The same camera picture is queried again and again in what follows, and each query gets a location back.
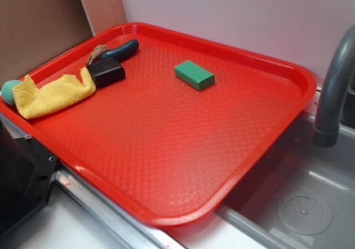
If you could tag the green knitted ball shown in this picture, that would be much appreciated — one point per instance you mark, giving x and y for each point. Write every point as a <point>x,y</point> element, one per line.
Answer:
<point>6,91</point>

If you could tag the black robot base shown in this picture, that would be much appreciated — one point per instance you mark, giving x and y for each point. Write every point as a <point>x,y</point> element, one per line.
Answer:
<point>27,173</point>

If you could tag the red plastic tray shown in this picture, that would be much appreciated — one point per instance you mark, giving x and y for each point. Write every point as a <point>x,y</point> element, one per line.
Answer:
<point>162,150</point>

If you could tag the teal handled brush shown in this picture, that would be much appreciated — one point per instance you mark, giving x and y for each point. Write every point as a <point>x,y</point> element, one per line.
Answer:
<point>120,53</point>

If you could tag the black rectangular block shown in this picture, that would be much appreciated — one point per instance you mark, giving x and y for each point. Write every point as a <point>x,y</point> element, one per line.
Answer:
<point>106,72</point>

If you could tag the yellow microfiber cloth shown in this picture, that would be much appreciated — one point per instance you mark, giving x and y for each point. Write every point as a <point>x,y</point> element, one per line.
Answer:
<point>34,102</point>

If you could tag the grey plastic sink basin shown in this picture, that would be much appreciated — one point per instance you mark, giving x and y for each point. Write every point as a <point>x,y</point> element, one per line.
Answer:
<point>298,195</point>

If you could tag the grey sink faucet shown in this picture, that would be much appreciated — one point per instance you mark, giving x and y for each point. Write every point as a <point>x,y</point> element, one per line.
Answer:
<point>336,102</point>

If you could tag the brown cardboard panel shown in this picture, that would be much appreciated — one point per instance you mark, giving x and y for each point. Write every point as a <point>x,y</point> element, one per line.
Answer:
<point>34,32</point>

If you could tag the green rectangular block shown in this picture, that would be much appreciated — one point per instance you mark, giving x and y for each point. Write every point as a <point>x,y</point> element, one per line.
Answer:
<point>194,75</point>

